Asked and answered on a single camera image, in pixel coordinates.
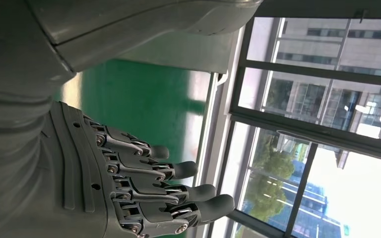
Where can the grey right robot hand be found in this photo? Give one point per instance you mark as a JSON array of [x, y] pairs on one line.
[[78, 184]]

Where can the green conveyor belt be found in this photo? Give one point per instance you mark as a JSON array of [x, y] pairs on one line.
[[138, 105]]

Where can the black scanner column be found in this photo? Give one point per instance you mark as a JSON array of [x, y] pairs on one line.
[[325, 8]]

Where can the dark window frame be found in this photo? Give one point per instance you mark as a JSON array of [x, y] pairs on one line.
[[308, 131]]

